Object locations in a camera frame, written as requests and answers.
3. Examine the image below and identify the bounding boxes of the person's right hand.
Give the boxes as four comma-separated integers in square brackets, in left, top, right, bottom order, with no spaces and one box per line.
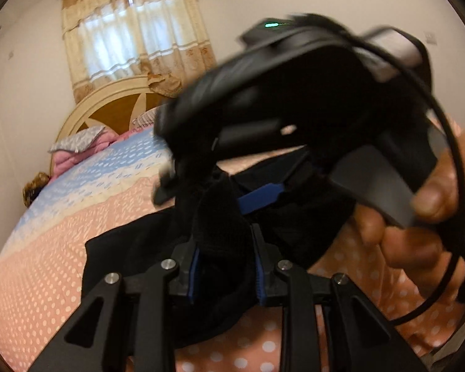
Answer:
[354,123,465,305]

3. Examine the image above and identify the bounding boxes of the beige floral window curtain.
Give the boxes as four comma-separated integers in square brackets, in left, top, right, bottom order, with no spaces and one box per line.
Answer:
[60,0,218,105]

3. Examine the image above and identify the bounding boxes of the brown patterned bag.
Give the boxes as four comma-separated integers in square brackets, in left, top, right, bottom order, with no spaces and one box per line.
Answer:
[22,172,52,209]

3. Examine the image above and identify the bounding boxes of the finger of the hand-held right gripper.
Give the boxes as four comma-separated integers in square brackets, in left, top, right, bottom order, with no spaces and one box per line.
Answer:
[152,151,218,207]
[237,183,286,215]

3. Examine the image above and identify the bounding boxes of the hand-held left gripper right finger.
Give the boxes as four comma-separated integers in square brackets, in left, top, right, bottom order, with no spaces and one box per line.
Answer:
[249,225,427,372]

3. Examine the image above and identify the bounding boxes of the black cable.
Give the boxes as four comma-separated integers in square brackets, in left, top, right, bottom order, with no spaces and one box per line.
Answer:
[349,26,465,327]

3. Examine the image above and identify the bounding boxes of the striped pillow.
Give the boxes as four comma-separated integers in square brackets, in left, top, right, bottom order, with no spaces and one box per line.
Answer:
[130,108,164,129]

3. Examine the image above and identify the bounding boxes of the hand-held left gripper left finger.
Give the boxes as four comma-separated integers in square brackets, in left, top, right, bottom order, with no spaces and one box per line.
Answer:
[29,239,202,372]

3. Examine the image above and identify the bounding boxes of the black pants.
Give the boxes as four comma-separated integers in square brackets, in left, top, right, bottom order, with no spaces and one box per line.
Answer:
[79,150,358,350]

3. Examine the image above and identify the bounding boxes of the cream and brown headboard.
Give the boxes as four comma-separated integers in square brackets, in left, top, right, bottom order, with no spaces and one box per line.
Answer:
[54,75,173,173]

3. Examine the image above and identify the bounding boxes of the grey patterned pillow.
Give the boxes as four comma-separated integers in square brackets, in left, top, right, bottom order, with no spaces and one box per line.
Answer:
[48,125,106,154]

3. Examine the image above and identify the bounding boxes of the pink folded blanket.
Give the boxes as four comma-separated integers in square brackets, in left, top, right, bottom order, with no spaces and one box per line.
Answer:
[52,129,140,181]

